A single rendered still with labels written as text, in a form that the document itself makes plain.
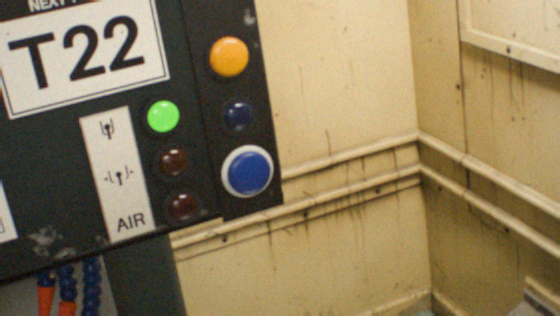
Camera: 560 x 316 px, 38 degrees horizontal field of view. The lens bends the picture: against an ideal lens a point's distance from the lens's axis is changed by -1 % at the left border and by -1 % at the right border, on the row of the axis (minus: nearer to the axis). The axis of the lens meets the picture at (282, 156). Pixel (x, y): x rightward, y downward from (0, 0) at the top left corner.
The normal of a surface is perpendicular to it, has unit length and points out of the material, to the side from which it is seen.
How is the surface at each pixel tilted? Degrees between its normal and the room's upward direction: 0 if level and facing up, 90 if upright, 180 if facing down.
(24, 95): 90
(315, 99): 90
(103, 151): 90
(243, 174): 89
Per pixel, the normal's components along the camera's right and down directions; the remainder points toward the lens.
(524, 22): -0.91, 0.27
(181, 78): 0.37, 0.31
